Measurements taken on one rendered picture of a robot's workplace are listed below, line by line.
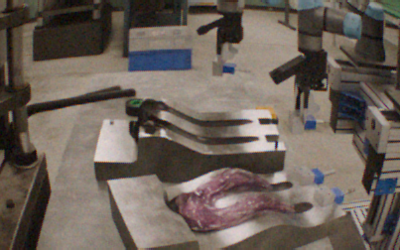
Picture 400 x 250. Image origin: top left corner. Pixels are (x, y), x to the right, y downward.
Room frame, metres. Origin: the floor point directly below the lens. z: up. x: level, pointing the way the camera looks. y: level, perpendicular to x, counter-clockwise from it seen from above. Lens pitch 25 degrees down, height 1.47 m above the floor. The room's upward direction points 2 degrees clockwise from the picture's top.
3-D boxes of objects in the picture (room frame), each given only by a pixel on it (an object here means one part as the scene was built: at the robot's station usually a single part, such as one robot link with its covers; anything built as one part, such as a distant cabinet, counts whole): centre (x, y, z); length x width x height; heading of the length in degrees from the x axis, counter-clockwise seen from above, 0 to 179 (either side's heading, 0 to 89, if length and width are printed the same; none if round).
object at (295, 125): (1.19, -0.31, 0.93); 0.13 x 0.05 x 0.05; 96
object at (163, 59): (4.51, 0.41, 0.11); 0.61 x 0.41 x 0.22; 97
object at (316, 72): (1.19, -0.30, 1.09); 0.09 x 0.08 x 0.12; 96
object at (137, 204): (0.86, -0.08, 0.86); 0.50 x 0.26 x 0.11; 112
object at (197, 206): (0.87, -0.08, 0.90); 0.26 x 0.18 x 0.08; 112
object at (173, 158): (1.21, 0.03, 0.87); 0.50 x 0.26 x 0.14; 94
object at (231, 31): (1.62, -0.09, 1.09); 0.09 x 0.08 x 0.12; 75
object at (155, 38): (4.50, 0.41, 0.28); 0.61 x 0.41 x 0.15; 97
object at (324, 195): (0.92, -0.35, 0.86); 0.13 x 0.05 x 0.05; 112
